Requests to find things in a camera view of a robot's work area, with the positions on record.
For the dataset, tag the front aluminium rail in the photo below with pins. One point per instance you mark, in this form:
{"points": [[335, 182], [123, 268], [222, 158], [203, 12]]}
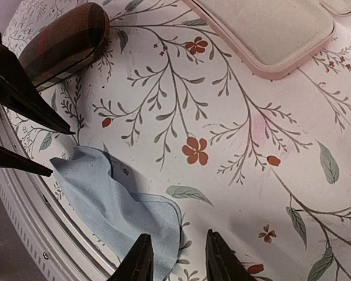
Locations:
{"points": [[52, 237]]}

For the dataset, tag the small blue cloth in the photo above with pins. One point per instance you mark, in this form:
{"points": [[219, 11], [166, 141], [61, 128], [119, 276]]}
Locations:
{"points": [[115, 215]]}

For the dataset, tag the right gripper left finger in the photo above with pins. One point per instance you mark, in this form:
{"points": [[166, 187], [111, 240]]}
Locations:
{"points": [[138, 263]]}

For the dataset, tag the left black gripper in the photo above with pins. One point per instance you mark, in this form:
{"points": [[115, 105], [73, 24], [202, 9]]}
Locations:
{"points": [[19, 94]]}

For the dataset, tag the pink glasses case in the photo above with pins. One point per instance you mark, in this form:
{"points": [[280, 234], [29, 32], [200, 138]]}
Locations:
{"points": [[272, 38]]}

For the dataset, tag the brown plaid glasses case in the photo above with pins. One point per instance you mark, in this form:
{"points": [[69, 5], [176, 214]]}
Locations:
{"points": [[65, 46]]}

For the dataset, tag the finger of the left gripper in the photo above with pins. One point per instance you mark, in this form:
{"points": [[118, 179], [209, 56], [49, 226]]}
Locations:
{"points": [[12, 160]]}

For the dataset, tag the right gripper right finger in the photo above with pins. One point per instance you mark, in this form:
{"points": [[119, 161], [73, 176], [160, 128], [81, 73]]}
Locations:
{"points": [[221, 263]]}

